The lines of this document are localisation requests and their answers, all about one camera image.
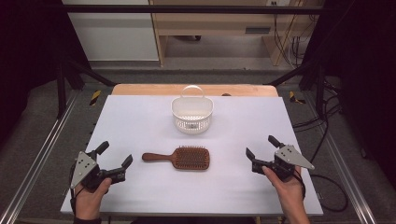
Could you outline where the white plastic basket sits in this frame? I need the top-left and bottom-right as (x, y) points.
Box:
(170, 85), (215, 135)

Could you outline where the brown wooden hairbrush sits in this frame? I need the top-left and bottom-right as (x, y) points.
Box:
(141, 145), (211, 171)

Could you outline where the person's left hand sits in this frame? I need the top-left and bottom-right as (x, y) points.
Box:
(74, 177), (112, 220)

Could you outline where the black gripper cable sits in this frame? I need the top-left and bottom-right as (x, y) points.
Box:
(68, 162), (86, 217)
(293, 169), (307, 201)

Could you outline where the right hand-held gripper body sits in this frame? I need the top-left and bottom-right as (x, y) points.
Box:
(251, 144), (316, 183)

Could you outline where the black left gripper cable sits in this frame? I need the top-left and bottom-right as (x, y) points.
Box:
(68, 162), (86, 217)

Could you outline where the light wooden desk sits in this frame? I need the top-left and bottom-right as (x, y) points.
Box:
(148, 0), (325, 68)

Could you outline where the person's right hand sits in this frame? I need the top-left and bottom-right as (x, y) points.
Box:
(262, 165), (304, 216)

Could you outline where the aluminium floor rail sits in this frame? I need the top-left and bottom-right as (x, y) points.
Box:
(0, 90), (79, 224)
(302, 92), (378, 224)

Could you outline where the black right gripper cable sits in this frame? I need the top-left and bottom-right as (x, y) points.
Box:
(293, 169), (307, 201)

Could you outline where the black curtain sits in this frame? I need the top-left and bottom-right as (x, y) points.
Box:
(0, 0), (92, 147)
(303, 0), (396, 190)

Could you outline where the yellow black floor tape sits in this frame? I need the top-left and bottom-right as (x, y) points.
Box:
(289, 91), (306, 105)
(89, 90), (103, 106)

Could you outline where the black horizontal frame bar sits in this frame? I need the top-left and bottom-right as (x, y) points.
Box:
(60, 4), (326, 14)

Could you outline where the black metal frame stand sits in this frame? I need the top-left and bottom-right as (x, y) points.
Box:
(266, 59), (327, 119)
(56, 55), (117, 119)

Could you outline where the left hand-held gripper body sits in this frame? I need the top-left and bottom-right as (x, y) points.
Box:
(69, 149), (126, 191)

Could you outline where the bundle of hanging cables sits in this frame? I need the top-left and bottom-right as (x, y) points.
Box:
(272, 13), (318, 69)

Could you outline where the white cabinet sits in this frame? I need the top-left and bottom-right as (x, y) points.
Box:
(61, 0), (161, 62)

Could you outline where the black floor cable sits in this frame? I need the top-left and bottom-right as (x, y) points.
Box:
(291, 78), (349, 214)

